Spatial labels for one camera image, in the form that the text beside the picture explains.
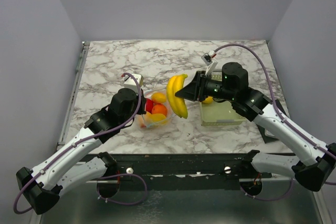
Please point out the yellow lemon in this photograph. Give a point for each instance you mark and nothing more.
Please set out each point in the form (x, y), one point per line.
(157, 118)
(208, 100)

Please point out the pale green plastic basket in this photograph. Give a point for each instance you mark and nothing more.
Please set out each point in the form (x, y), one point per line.
(219, 114)

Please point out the left aluminium side rail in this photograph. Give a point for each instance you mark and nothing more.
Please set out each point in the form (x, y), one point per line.
(78, 75)

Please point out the clear zip top bag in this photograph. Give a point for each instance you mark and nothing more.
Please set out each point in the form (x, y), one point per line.
(169, 110)

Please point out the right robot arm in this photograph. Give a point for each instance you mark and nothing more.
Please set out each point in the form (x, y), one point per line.
(313, 160)

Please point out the orange tangerine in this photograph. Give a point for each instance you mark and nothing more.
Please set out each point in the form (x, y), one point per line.
(159, 109)

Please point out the red apple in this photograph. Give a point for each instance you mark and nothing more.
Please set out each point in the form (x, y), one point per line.
(149, 105)

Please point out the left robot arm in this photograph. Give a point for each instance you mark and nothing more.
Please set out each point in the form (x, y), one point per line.
(44, 184)

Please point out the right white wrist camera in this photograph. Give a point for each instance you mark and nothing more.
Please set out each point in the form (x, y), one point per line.
(209, 60)

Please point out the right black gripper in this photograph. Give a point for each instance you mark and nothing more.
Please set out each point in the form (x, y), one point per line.
(195, 91)

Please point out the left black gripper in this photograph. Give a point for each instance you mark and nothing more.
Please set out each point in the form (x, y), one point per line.
(143, 103)

